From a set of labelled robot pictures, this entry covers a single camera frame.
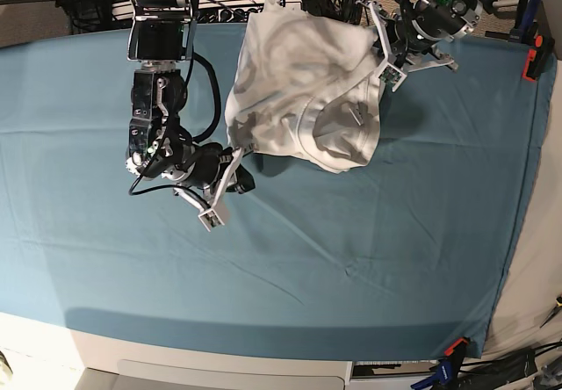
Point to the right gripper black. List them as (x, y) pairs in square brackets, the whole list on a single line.
[(203, 166)]

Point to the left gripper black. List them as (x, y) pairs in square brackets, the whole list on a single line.
[(414, 43)]

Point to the white T-shirt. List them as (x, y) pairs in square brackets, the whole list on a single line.
[(306, 87)]

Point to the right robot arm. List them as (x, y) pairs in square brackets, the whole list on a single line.
[(162, 35)]

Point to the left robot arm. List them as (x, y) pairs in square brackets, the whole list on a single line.
[(467, 11)]

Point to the orange clamp top right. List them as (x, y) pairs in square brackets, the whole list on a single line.
[(537, 57)]

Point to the black power strip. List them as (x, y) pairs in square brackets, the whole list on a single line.
[(227, 15)]

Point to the teal table cloth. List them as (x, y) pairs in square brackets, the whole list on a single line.
[(392, 261)]

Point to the orange blue clamp bottom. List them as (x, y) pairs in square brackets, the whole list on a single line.
[(445, 374)]

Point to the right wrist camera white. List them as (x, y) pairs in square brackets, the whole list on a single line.
[(213, 217)]

